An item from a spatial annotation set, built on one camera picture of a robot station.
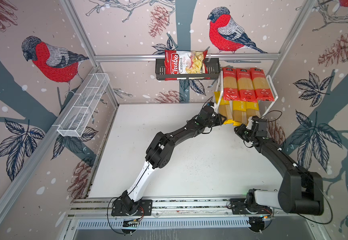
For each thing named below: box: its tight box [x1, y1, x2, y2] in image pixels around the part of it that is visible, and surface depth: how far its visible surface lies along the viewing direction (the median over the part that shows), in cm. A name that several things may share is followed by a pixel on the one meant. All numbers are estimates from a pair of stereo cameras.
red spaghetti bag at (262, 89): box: [249, 67, 275, 102], surface depth 82 cm
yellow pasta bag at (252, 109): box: [246, 101, 262, 119], surface depth 96 cm
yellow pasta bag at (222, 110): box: [214, 91, 235, 125], surface depth 90 cm
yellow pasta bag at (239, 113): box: [233, 100, 248, 127], surface depth 92 cm
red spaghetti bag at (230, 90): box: [222, 67, 240, 101], surface depth 83 cm
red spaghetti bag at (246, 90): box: [235, 68, 258, 103], surface depth 83 cm
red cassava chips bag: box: [164, 50, 210, 81], surface depth 89 cm
